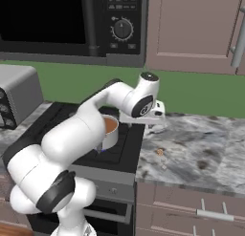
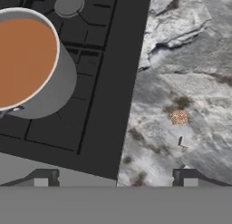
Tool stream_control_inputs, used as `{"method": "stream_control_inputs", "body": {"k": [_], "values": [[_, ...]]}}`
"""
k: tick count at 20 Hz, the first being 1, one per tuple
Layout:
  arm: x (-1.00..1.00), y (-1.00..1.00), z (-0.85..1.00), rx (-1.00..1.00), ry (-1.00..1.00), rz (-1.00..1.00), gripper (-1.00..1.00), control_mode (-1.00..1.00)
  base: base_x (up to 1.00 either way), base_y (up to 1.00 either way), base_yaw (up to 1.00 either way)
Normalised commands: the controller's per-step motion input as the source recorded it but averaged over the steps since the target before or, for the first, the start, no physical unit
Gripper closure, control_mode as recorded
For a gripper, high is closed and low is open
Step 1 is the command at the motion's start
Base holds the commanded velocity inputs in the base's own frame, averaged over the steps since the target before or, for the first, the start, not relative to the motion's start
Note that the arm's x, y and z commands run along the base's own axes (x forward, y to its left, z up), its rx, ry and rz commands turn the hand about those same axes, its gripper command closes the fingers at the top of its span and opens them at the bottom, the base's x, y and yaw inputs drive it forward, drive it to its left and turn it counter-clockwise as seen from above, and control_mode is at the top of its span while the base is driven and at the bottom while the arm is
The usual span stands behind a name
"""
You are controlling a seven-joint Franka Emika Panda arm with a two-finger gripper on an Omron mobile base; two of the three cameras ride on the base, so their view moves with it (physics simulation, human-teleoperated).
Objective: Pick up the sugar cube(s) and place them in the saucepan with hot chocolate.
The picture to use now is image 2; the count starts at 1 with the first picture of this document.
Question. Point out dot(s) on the grey round hob burner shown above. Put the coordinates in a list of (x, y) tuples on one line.
[(69, 4)]

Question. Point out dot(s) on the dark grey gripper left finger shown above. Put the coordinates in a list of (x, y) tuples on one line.
[(45, 176)]

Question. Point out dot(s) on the black hob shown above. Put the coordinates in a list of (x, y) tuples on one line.
[(102, 91)]

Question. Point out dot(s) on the white sugar cube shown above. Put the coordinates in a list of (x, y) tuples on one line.
[(185, 141)]

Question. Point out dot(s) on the speckled orange sugar cube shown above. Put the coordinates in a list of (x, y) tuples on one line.
[(179, 117)]

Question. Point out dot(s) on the grey saucepan with hot chocolate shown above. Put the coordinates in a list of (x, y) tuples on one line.
[(33, 64)]

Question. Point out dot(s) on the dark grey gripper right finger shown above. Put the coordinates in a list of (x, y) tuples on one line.
[(187, 175)]

